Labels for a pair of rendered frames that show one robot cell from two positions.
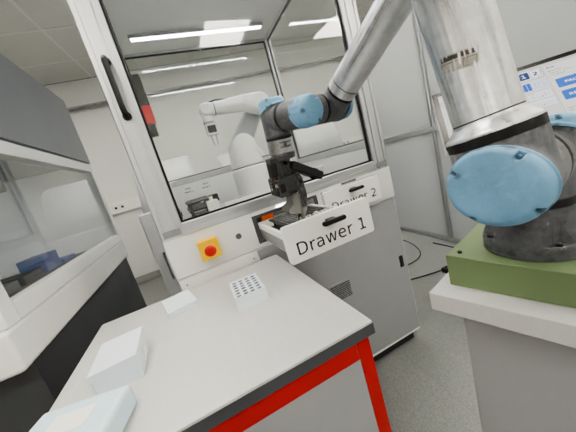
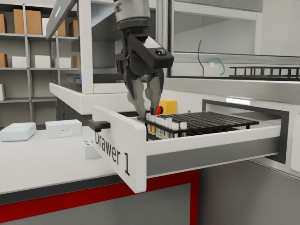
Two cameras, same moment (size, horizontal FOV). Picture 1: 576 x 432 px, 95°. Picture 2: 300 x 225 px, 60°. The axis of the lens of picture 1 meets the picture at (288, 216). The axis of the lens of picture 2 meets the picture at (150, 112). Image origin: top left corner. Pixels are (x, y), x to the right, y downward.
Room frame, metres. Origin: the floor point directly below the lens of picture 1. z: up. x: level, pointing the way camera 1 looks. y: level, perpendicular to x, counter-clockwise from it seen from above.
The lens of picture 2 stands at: (0.76, -0.63, 1.01)
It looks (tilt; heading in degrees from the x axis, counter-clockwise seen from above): 9 degrees down; 84
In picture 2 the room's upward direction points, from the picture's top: straight up
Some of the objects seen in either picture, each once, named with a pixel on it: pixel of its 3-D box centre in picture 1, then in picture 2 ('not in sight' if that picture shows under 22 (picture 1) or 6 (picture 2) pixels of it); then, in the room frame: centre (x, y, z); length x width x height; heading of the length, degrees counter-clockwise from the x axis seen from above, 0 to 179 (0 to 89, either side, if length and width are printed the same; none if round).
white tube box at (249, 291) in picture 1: (248, 290); (102, 147); (0.70, 0.17, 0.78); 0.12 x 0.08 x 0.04; 17
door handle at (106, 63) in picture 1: (115, 87); not in sight; (0.89, 0.40, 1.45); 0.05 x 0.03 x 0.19; 19
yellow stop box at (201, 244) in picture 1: (209, 248); (165, 109); (0.92, 0.30, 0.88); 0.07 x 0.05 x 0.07; 109
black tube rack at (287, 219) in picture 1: (302, 223); (194, 132); (0.93, -0.04, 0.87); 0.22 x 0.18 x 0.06; 19
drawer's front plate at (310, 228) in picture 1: (330, 229); (113, 139); (0.74, -0.11, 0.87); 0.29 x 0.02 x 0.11; 109
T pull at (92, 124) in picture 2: (332, 219); (99, 125); (0.72, -0.12, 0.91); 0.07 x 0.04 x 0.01; 109
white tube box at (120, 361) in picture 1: (122, 358); (63, 128); (0.53, 0.43, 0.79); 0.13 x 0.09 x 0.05; 22
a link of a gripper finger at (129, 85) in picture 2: (300, 192); (134, 78); (0.79, -0.05, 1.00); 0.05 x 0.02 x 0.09; 23
